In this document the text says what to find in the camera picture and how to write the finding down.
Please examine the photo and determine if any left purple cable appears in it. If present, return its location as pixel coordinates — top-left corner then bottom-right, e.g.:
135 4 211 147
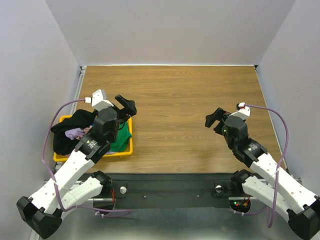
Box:
41 99 132 218

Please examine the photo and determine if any yellow plastic tray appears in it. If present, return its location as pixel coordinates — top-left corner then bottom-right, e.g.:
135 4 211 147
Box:
53 114 134 162

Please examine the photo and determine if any purple cable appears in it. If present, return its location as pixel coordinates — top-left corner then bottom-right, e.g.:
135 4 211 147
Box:
233 104 289 228
41 99 132 218

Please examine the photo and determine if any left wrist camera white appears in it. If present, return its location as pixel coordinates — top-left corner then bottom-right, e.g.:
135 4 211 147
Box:
84 89 114 111

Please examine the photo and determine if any left side aluminium rail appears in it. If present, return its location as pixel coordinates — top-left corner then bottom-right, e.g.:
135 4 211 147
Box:
70 65 87 115

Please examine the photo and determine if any green t shirt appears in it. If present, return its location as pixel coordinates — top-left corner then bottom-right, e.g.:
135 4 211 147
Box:
109 122 132 153

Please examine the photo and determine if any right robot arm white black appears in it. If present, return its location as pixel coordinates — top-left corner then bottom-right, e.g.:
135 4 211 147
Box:
205 102 320 240

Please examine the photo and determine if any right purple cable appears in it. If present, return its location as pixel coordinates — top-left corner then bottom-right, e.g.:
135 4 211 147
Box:
233 104 289 228

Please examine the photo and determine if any black t shirt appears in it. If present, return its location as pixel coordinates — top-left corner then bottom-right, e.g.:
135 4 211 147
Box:
50 109 96 156

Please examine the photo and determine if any lilac t shirt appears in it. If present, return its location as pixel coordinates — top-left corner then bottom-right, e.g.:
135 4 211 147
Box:
64 128 84 140

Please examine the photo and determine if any aluminium frame rail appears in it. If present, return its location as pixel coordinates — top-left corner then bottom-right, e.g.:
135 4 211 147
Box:
42 172 311 203

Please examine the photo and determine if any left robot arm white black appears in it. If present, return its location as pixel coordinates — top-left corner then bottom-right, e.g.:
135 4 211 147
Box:
16 89 137 240

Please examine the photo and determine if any pink t shirt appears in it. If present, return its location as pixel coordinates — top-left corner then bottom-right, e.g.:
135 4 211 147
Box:
76 125 93 140

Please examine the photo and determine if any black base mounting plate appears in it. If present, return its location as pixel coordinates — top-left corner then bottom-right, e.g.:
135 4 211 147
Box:
91 173 245 210

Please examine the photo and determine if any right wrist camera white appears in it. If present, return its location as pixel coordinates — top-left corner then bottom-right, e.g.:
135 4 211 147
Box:
230 102 251 121

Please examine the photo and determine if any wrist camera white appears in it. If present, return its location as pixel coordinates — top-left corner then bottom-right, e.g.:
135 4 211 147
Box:
230 102 251 121
84 89 114 111

